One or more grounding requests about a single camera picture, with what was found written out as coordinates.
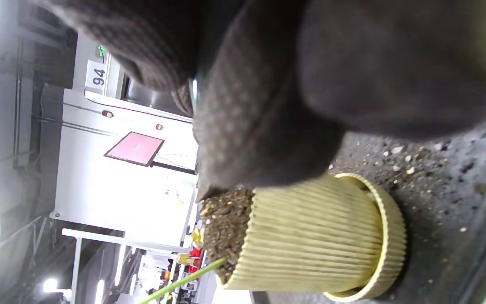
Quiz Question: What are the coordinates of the person's right hand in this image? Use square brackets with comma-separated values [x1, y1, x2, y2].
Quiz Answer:
[36, 0, 486, 190]

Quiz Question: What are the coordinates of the green garden trowel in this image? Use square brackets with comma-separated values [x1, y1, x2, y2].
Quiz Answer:
[189, 76, 203, 117]

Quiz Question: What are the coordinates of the red artificial rose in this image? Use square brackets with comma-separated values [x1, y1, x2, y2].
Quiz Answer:
[140, 258, 227, 304]

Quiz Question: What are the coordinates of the dark brown plastic tray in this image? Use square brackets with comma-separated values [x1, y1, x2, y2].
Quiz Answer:
[251, 95, 486, 304]

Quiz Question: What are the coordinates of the gold ribbed flower pot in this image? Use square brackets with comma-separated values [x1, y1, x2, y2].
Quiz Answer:
[216, 172, 407, 303]

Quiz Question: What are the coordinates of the red and yellow figure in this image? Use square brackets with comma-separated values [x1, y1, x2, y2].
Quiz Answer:
[178, 228, 205, 275]

